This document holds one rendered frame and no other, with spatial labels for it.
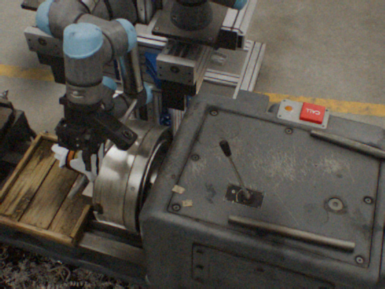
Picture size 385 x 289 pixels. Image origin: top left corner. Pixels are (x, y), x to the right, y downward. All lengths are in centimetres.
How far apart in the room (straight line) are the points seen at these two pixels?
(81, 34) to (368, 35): 299
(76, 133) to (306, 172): 57
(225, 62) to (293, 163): 185
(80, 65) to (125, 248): 73
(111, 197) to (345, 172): 60
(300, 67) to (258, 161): 219
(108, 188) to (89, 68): 41
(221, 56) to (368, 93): 96
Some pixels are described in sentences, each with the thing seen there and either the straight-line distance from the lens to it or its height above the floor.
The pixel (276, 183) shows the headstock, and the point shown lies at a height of 125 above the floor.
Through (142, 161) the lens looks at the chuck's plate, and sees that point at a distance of 130.
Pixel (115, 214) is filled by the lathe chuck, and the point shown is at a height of 111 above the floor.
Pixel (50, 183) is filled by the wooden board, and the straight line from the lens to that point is 173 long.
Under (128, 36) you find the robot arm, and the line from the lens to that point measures 111.
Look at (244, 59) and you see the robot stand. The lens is 311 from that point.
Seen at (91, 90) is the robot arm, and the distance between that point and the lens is 104.
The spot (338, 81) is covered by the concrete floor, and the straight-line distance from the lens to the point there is 339.
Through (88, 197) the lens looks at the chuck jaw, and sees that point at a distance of 139.
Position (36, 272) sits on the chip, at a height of 58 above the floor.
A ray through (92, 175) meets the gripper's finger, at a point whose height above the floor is 133.
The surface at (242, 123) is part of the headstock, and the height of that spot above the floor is 125.
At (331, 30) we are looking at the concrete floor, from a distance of 377.
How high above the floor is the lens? 227
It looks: 52 degrees down
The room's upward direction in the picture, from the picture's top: 1 degrees clockwise
